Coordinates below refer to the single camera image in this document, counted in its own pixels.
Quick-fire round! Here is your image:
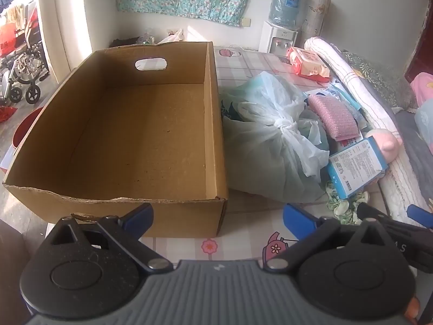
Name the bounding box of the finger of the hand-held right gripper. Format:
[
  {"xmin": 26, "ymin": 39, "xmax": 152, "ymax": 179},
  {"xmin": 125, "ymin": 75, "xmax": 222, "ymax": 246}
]
[
  {"xmin": 357, "ymin": 202, "xmax": 411, "ymax": 226},
  {"xmin": 407, "ymin": 205, "xmax": 433, "ymax": 228}
]

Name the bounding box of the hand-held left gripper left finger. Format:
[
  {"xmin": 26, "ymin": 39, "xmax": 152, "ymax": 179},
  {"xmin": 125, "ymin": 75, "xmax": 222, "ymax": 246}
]
[{"xmin": 45, "ymin": 203, "xmax": 173, "ymax": 272}]

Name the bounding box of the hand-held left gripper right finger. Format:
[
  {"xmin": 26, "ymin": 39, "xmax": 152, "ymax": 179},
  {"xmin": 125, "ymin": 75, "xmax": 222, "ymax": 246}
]
[{"xmin": 263, "ymin": 204, "xmax": 389, "ymax": 273}]

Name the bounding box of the green and white floral cloth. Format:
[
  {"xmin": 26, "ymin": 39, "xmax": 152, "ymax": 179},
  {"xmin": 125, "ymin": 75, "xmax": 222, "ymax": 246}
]
[{"xmin": 325, "ymin": 181, "xmax": 370, "ymax": 226}]

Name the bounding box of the blue and white packet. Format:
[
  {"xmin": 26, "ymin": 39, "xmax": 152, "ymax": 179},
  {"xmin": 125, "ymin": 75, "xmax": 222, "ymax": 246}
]
[{"xmin": 327, "ymin": 136, "xmax": 389, "ymax": 200}]

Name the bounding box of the grey blanket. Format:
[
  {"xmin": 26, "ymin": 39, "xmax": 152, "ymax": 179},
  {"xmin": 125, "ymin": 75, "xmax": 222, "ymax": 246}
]
[{"xmin": 392, "ymin": 108, "xmax": 433, "ymax": 190}]

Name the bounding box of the white tied plastic bag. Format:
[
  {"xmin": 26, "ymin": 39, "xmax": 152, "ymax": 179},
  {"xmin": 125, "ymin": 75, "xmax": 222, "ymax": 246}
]
[{"xmin": 221, "ymin": 102, "xmax": 334, "ymax": 204}]

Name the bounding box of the pink plush toy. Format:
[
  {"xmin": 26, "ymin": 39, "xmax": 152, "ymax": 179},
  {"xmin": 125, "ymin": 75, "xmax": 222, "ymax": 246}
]
[{"xmin": 367, "ymin": 129, "xmax": 400, "ymax": 163}]

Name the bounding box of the brown cardboard box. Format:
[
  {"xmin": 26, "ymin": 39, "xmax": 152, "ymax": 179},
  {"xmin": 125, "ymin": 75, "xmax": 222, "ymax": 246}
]
[{"xmin": 3, "ymin": 41, "xmax": 229, "ymax": 238}]

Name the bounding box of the pale blue bag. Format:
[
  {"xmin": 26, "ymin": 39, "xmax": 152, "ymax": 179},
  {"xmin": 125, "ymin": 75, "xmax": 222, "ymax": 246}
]
[{"xmin": 414, "ymin": 98, "xmax": 433, "ymax": 143}]

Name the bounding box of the pink knitted cloth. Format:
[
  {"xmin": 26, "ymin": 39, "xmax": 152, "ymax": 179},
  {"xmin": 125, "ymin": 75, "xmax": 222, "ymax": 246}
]
[{"xmin": 307, "ymin": 94, "xmax": 360, "ymax": 141}]

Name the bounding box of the dark floral pillow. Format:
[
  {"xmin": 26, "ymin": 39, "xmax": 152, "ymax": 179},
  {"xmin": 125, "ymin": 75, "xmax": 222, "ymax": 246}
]
[{"xmin": 342, "ymin": 51, "xmax": 420, "ymax": 109}]

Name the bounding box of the pale green plastic bag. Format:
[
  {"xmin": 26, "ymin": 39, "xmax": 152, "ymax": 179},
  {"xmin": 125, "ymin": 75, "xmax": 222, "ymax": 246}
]
[{"xmin": 221, "ymin": 71, "xmax": 307, "ymax": 122}]

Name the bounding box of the rolled white quilt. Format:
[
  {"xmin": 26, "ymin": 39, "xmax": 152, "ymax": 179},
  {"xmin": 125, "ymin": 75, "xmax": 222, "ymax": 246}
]
[{"xmin": 304, "ymin": 37, "xmax": 433, "ymax": 218}]

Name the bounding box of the red basin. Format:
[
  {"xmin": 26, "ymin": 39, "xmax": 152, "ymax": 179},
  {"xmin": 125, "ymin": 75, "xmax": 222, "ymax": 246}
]
[{"xmin": 11, "ymin": 106, "xmax": 44, "ymax": 150}]

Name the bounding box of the pink wet wipes pack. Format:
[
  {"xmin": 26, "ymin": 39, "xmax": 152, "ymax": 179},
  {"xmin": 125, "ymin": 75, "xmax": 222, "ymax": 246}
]
[{"xmin": 287, "ymin": 47, "xmax": 330, "ymax": 82}]

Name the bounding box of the printed bed sheet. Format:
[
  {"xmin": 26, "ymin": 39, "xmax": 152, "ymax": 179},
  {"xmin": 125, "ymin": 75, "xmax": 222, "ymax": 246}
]
[{"xmin": 139, "ymin": 45, "xmax": 406, "ymax": 268}]

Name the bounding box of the red cloth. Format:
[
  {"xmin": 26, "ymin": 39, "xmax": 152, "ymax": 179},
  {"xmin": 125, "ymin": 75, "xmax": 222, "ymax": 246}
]
[{"xmin": 0, "ymin": 106, "xmax": 17, "ymax": 124}]

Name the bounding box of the white water dispenser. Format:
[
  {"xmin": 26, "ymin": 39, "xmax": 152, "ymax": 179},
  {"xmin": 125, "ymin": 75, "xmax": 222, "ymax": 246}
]
[{"xmin": 259, "ymin": 20, "xmax": 299, "ymax": 56}]

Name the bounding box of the small white plastic bag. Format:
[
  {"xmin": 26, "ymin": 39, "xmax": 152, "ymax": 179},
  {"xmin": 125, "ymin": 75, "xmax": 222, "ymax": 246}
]
[{"xmin": 158, "ymin": 29, "xmax": 185, "ymax": 44}]

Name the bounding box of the wheelchair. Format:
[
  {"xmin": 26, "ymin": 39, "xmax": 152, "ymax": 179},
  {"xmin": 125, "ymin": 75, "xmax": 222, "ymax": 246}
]
[{"xmin": 0, "ymin": 2, "xmax": 50, "ymax": 104}]

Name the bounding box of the birch pattern roll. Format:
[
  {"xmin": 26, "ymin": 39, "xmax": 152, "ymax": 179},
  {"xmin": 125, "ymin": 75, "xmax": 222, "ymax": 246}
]
[{"xmin": 301, "ymin": 0, "xmax": 331, "ymax": 39}]

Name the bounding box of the blue water bottle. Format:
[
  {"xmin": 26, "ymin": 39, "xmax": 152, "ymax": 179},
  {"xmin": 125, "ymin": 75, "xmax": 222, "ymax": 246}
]
[{"xmin": 269, "ymin": 0, "xmax": 303, "ymax": 31}]

